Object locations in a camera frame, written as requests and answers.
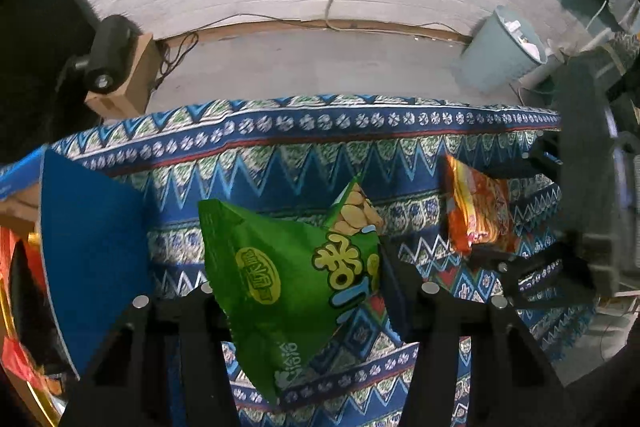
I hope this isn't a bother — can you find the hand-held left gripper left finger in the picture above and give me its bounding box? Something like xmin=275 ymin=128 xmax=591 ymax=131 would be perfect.
xmin=59 ymin=279 xmax=241 ymax=427

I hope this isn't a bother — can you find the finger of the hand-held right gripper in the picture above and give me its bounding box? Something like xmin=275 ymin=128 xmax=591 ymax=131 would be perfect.
xmin=500 ymin=138 xmax=566 ymax=181
xmin=470 ymin=239 xmax=597 ymax=311

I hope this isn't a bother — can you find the thin black cable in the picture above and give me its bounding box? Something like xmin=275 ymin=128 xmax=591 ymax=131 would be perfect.
xmin=150 ymin=14 xmax=331 ymax=90

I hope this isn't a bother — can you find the green snack packet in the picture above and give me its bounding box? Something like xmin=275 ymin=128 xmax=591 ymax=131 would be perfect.
xmin=198 ymin=176 xmax=386 ymax=408

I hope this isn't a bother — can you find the dark cabinet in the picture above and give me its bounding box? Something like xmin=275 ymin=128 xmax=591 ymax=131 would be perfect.
xmin=0 ymin=0 xmax=102 ymax=160

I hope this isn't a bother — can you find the blue cardboard box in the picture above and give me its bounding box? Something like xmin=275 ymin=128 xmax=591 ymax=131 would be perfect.
xmin=0 ymin=146 xmax=154 ymax=427

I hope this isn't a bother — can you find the grey trash bin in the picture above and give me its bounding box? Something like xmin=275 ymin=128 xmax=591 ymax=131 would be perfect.
xmin=450 ymin=5 xmax=549 ymax=94

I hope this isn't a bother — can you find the patterned blue cloth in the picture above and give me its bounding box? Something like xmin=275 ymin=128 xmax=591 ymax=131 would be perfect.
xmin=47 ymin=94 xmax=566 ymax=427

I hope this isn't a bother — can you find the orange striped snack packet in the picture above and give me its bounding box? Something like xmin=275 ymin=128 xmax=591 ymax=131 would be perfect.
xmin=442 ymin=154 xmax=522 ymax=259

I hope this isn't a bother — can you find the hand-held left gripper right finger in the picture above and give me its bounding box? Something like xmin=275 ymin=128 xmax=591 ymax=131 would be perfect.
xmin=382 ymin=247 xmax=583 ymax=427

